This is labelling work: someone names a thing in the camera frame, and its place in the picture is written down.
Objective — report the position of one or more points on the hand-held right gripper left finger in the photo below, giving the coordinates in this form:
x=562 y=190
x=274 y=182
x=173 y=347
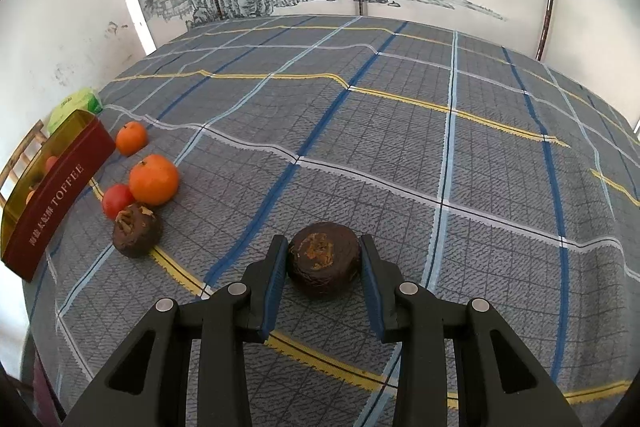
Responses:
x=272 y=287

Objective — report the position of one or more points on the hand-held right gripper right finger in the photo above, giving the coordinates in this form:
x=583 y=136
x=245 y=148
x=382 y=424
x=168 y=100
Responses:
x=372 y=287

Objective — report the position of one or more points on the dark brown mangosteen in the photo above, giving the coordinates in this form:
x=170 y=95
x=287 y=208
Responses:
x=136 y=229
x=324 y=259

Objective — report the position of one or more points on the orange mandarin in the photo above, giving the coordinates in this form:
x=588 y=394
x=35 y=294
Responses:
x=31 y=196
x=154 y=179
x=131 y=138

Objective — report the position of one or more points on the red round fruit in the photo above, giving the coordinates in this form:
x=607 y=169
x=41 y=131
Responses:
x=117 y=201
x=50 y=163

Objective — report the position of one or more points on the red and gold tin box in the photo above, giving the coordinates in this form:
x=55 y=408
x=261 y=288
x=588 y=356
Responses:
x=55 y=212

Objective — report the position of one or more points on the blue plaid tablecloth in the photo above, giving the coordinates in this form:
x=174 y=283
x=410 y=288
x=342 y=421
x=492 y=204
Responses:
x=400 y=132

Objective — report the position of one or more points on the green tissue pack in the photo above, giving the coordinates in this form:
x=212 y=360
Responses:
x=75 y=104

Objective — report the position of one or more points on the wooden chair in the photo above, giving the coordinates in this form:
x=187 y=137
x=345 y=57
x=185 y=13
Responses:
x=22 y=152

